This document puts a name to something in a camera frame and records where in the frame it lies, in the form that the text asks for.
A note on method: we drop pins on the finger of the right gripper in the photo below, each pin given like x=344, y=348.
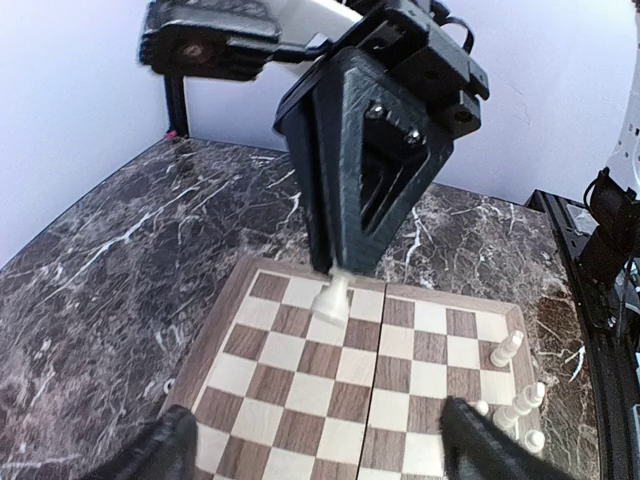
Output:
x=390, y=150
x=311, y=136

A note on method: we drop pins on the white pawn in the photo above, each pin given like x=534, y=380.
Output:
x=482, y=407
x=534, y=441
x=332, y=304

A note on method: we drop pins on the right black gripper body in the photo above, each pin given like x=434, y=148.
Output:
x=413, y=49

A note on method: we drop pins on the wooden chess board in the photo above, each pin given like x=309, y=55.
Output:
x=280, y=394

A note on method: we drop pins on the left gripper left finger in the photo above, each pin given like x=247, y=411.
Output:
x=164, y=450

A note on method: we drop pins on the white chess queen piece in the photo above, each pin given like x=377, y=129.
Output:
x=531, y=397

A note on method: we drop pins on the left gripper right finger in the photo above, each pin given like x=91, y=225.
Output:
x=474, y=448

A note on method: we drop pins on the white knight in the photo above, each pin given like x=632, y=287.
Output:
x=502, y=355

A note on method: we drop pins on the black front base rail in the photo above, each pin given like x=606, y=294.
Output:
x=607, y=305

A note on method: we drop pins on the right black frame post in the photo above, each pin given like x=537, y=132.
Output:
x=176, y=106

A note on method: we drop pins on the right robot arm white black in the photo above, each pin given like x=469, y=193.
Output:
x=235, y=40

